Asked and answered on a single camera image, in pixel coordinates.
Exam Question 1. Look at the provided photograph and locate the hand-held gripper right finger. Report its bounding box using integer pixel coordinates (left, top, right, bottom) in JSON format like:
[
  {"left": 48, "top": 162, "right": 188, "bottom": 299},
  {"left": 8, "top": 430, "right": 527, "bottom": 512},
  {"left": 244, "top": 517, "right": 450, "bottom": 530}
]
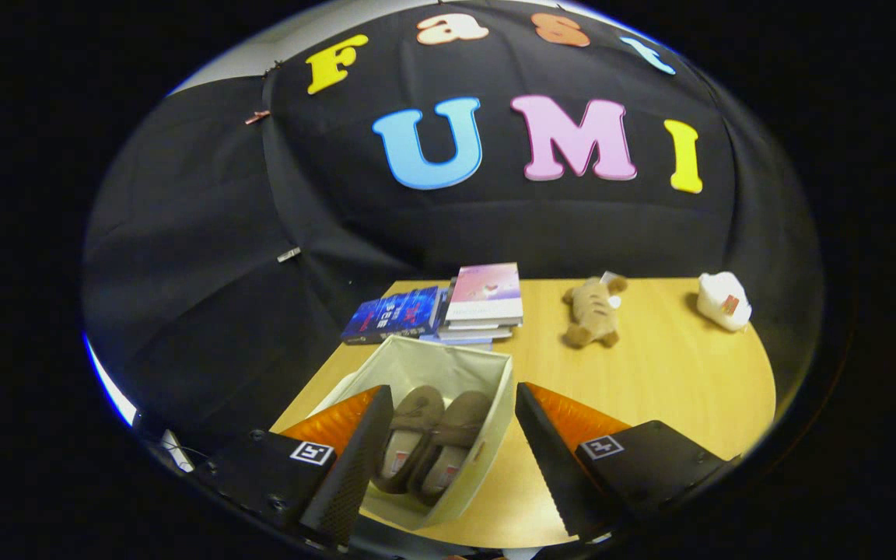
[{"left": 515, "top": 381, "right": 729, "bottom": 539}]

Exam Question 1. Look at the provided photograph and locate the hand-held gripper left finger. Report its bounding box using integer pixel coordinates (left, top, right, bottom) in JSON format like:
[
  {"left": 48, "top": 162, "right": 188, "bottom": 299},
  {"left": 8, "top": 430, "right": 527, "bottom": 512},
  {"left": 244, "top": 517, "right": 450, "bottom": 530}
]
[{"left": 195, "top": 384, "right": 394, "bottom": 548}]

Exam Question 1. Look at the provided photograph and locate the brown fuzzy slipper shoe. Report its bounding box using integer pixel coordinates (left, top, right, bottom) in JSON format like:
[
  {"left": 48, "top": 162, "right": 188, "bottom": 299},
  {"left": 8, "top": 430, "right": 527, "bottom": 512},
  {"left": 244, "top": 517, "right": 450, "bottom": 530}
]
[
  {"left": 409, "top": 390, "right": 493, "bottom": 506},
  {"left": 373, "top": 385, "right": 446, "bottom": 495}
]

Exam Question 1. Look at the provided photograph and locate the cream fabric storage box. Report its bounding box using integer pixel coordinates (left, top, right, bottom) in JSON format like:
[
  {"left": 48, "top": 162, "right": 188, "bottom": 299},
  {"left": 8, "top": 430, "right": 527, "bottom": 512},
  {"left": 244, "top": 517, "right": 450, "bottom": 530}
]
[{"left": 308, "top": 334, "right": 515, "bottom": 531}]

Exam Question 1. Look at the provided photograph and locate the white-edged book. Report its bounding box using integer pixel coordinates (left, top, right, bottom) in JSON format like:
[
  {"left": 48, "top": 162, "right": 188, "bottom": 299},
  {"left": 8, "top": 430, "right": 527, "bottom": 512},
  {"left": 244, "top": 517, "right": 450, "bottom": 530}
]
[{"left": 440, "top": 314, "right": 520, "bottom": 335}]

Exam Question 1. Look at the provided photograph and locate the pale blue book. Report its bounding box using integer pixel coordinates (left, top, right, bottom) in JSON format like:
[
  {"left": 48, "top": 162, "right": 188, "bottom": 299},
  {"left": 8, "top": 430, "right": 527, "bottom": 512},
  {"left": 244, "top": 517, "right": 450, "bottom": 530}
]
[{"left": 420, "top": 330, "right": 495, "bottom": 352}]

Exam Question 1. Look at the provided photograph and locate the blue cover book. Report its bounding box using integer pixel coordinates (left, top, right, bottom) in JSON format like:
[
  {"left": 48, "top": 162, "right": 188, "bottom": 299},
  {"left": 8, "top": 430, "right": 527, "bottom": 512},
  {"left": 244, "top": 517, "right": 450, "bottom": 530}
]
[{"left": 341, "top": 285, "right": 443, "bottom": 345}]

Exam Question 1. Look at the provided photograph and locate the brown plush toy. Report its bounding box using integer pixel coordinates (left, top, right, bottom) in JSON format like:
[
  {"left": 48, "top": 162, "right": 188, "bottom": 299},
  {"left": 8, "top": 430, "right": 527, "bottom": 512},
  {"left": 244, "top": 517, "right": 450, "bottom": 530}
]
[{"left": 561, "top": 272, "right": 628, "bottom": 349}]

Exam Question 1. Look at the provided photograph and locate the pink cover book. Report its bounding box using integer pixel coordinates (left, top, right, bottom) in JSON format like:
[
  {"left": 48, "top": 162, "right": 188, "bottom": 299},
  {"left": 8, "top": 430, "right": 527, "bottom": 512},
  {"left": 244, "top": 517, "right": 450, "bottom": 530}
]
[{"left": 445, "top": 262, "right": 524, "bottom": 324}]

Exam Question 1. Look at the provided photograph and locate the white stuffed toy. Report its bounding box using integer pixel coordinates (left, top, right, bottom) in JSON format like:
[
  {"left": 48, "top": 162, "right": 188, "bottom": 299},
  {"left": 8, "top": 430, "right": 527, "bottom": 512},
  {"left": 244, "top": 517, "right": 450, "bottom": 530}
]
[{"left": 697, "top": 271, "right": 753, "bottom": 332}]

